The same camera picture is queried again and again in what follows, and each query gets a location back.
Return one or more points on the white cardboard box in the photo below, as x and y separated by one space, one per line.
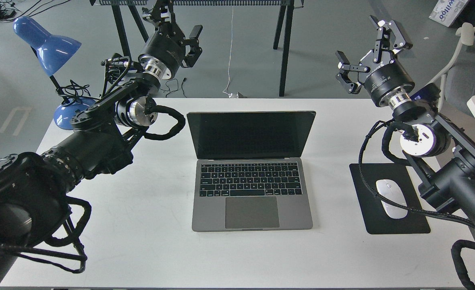
445 12

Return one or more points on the black mouse pad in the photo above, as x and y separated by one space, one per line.
375 218

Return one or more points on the grey laptop notebook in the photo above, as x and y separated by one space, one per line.
249 172

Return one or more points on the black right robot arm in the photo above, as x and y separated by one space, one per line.
418 135

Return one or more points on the blue desk lamp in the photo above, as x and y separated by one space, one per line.
52 52

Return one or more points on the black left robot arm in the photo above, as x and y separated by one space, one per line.
38 220

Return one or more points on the white computer mouse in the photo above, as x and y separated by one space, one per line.
391 190

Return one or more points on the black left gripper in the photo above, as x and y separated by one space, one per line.
168 49

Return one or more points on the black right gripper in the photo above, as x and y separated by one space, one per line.
380 70

